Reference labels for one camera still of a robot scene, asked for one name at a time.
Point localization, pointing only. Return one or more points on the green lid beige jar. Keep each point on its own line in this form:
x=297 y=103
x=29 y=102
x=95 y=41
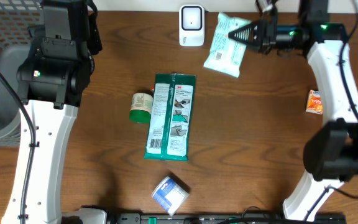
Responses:
x=141 y=108

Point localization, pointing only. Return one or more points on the mint green snack pack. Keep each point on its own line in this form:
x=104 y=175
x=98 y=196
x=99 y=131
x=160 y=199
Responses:
x=226 y=55

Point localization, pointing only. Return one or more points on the green 3M wipes pack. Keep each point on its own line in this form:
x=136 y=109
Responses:
x=169 y=125

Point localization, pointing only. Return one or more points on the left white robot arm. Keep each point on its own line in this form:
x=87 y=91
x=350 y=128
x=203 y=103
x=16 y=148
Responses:
x=51 y=82

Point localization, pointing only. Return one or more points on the orange small packet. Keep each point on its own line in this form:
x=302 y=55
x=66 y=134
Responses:
x=314 y=103

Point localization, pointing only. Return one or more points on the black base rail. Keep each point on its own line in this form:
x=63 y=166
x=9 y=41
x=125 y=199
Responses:
x=250 y=218

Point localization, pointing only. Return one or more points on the blue white round tub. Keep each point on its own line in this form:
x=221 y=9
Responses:
x=169 y=195

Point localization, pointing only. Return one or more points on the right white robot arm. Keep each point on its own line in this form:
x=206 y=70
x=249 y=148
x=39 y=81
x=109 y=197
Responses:
x=330 y=157

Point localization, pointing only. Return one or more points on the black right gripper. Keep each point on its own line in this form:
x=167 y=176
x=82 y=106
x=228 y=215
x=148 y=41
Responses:
x=263 y=36

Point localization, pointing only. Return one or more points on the white barcode scanner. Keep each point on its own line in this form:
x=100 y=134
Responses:
x=191 y=25

